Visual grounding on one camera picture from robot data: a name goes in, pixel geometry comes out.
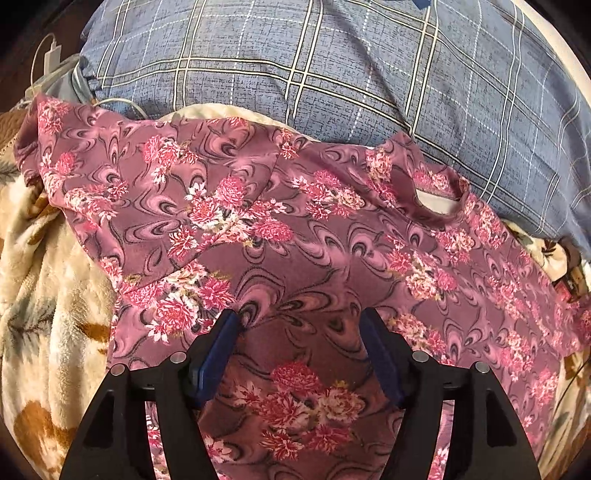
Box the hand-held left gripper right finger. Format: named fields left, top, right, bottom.
left=360, top=306, right=542, bottom=480

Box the light blue cloth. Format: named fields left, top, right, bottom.
left=25, top=55, right=98, bottom=106

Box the pink floral shirt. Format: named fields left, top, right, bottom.
left=14, top=95, right=591, bottom=480

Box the white charging cable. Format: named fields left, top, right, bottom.
left=28, top=34, right=147, bottom=121

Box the cream leaf-print blanket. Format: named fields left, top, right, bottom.
left=0, top=99, right=134, bottom=480

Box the white charger adapter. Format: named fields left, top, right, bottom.
left=42, top=42, right=62, bottom=73

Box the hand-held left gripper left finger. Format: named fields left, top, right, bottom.
left=59, top=308, right=241, bottom=480

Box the blue plaid pillow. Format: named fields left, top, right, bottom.
left=79, top=0, right=591, bottom=259

